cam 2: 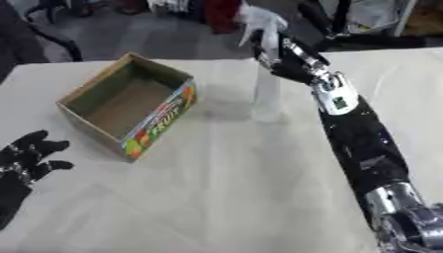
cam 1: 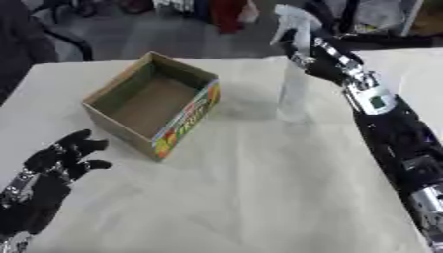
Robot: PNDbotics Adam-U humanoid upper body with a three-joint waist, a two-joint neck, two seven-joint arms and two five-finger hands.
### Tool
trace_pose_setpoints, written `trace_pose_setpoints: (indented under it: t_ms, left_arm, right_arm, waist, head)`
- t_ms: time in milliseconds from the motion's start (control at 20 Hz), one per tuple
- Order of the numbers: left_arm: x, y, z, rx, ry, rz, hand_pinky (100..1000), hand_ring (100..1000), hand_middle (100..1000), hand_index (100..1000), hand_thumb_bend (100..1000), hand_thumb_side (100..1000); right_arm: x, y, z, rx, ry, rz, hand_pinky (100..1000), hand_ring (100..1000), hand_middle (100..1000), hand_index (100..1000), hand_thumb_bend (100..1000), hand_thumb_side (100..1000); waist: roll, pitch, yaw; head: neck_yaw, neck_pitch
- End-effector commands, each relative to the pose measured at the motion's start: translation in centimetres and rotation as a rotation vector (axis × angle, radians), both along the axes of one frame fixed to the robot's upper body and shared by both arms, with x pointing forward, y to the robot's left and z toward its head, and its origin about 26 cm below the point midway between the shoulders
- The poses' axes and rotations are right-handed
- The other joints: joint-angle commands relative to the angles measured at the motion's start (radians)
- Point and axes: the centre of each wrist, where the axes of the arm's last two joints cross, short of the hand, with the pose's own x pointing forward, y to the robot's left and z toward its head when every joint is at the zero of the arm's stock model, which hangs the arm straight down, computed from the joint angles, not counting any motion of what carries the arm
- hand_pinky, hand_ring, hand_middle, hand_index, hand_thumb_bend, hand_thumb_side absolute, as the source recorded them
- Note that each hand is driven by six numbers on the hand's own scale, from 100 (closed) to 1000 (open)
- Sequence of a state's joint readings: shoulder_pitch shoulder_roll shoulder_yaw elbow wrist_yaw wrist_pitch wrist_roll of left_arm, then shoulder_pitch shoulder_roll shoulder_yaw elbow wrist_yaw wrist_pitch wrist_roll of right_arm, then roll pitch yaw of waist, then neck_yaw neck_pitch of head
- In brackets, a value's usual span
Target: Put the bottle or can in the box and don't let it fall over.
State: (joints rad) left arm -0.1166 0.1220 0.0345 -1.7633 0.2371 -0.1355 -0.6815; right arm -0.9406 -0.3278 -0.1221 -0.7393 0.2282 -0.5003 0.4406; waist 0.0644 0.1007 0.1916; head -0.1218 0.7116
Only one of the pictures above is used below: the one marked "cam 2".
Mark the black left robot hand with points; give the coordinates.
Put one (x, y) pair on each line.
(21, 164)

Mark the person's white gloved hand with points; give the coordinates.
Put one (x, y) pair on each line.
(260, 19)

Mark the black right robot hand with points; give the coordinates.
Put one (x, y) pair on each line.
(293, 64)

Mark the clear plastic bottle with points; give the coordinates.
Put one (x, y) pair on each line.
(267, 89)

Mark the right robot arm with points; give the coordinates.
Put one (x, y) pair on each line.
(361, 138)

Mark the open cardboard box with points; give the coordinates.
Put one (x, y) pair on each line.
(129, 104)

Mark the black tripod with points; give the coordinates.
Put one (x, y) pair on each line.
(340, 29)

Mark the black chair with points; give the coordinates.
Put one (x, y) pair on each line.
(29, 36)

